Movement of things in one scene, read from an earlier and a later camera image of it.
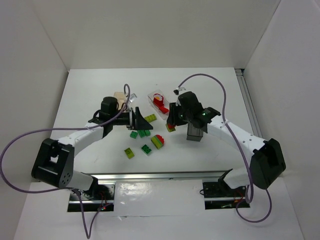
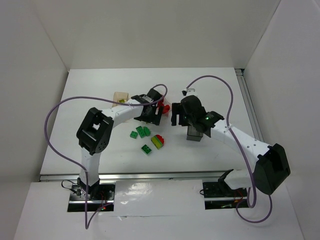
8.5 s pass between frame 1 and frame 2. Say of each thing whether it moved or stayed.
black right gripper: stayed
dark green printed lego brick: stayed
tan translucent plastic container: stayed
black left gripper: moved
